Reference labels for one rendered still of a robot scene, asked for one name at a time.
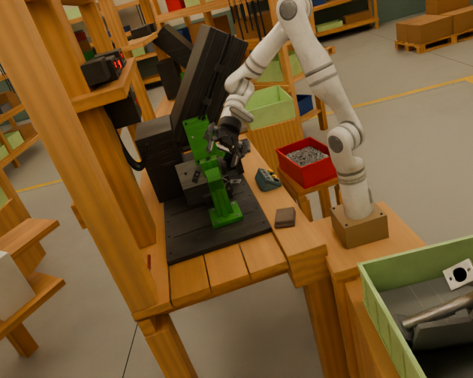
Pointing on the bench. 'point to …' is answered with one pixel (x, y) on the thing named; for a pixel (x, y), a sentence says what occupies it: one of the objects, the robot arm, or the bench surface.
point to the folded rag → (284, 217)
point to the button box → (266, 181)
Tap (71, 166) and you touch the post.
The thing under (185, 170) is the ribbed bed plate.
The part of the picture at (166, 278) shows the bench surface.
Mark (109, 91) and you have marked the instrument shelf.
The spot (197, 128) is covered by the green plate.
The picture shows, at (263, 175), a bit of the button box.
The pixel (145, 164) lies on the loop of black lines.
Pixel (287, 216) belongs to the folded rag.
